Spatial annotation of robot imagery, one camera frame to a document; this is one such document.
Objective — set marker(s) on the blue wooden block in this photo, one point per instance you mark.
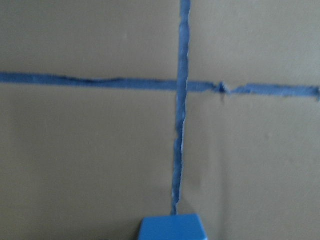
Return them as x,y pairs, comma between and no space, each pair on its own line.
173,227

